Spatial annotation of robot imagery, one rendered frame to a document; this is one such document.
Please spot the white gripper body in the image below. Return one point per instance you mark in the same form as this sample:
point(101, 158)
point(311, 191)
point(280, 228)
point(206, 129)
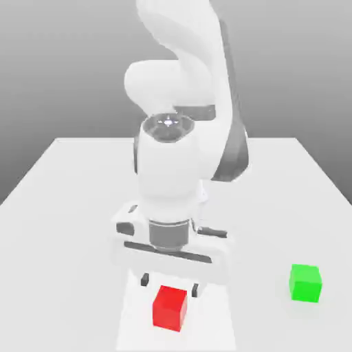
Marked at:
point(170, 264)

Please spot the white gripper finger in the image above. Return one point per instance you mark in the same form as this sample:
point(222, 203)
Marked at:
point(195, 290)
point(144, 279)

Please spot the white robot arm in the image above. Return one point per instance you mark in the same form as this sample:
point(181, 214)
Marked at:
point(167, 170)

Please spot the small red cube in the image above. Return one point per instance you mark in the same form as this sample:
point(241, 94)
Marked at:
point(169, 309)

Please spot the small green cube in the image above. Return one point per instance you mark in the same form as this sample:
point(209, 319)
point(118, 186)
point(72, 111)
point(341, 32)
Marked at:
point(305, 284)

